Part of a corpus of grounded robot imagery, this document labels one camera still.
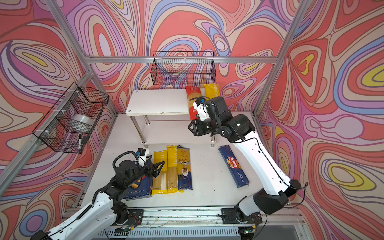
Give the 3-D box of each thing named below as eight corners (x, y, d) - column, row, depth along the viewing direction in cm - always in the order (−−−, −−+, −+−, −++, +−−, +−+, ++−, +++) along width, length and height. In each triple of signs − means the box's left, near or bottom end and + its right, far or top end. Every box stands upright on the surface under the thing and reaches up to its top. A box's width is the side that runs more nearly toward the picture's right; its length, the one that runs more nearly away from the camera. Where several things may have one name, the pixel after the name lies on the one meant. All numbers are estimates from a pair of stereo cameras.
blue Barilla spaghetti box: (237, 188, 83) (239, 186, 81) (218, 149, 99) (219, 147, 97) (249, 184, 85) (250, 182, 83) (228, 146, 101) (229, 144, 98)
